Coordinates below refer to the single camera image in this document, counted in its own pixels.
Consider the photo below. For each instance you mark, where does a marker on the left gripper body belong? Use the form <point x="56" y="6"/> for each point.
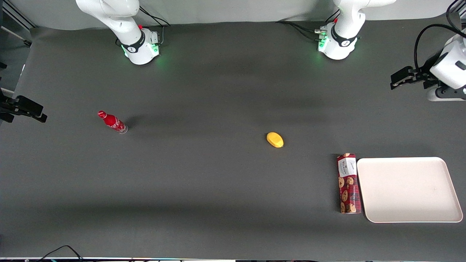
<point x="426" y="75"/>

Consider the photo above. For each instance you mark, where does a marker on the red cookie box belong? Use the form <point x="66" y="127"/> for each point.
<point x="348" y="183"/>

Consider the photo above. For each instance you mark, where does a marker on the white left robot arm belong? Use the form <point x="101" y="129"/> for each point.
<point x="346" y="22"/>

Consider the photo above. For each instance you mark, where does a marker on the white rectangular tray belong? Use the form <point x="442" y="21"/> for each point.
<point x="407" y="189"/>

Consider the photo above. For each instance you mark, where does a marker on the red cola bottle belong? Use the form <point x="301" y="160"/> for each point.
<point x="112" y="122"/>

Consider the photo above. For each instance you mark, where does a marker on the yellow lemon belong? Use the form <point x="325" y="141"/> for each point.
<point x="275" y="139"/>

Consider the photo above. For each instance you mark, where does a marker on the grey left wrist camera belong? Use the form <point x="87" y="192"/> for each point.
<point x="446" y="94"/>

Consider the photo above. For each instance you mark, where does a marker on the aluminium frame profile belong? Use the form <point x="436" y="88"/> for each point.
<point x="18" y="16"/>

